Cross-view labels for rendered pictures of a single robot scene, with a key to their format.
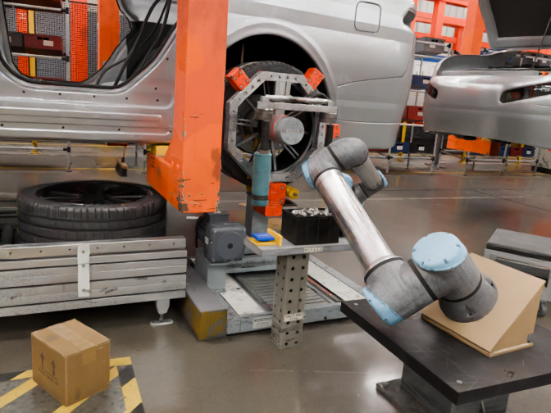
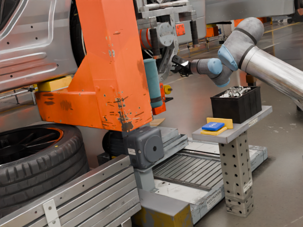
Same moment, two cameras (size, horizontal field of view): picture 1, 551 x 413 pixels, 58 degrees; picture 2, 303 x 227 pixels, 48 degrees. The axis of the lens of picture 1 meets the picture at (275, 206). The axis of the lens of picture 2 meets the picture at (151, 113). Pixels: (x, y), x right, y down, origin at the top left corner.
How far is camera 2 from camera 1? 99 cm
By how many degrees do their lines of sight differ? 19
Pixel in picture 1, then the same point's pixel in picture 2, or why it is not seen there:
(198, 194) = (136, 109)
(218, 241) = (145, 147)
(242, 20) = not seen: outside the picture
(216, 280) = (147, 183)
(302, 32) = not seen: outside the picture
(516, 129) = (249, 8)
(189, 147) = (120, 65)
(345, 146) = (254, 24)
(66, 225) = (11, 189)
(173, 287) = (130, 204)
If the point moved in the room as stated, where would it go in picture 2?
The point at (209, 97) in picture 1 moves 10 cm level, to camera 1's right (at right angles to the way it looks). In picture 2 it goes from (123, 10) to (147, 6)
